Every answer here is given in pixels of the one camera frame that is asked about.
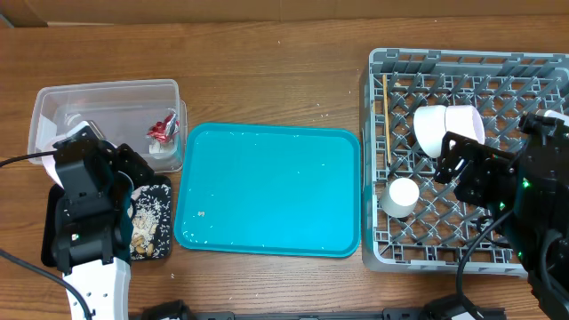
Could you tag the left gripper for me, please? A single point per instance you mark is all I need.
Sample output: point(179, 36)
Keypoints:
point(123, 156)

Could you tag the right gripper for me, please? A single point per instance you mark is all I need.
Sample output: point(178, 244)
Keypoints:
point(465, 166)

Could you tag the white tissue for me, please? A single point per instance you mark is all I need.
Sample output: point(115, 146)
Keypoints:
point(157, 147)

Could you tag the red snack wrapper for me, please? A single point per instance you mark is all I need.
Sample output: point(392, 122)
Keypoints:
point(165, 131)

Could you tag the white bowl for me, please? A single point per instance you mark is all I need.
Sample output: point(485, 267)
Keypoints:
point(466, 121)
point(429, 128)

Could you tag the white cup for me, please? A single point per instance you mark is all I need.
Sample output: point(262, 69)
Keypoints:
point(399, 198)

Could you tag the wooden chopstick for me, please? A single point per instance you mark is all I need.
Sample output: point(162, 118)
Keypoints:
point(386, 117)

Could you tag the plate with peanuts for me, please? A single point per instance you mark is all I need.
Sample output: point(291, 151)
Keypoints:
point(49, 161)

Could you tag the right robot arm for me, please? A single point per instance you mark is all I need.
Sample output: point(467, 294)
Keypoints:
point(527, 195)

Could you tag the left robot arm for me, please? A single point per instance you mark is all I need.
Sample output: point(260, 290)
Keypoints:
point(93, 231)

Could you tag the grey dishwasher rack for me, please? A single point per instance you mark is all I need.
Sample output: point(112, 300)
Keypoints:
point(502, 86)

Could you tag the clear plastic bin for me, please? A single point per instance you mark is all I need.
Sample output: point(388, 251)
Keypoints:
point(123, 110)

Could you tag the black plastic bin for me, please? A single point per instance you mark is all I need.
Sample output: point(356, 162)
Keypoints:
point(55, 194)

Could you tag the spilled rice and peanuts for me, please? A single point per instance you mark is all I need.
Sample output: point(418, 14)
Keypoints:
point(151, 215)

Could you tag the teal plastic tray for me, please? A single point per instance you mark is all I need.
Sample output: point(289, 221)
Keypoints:
point(277, 190)

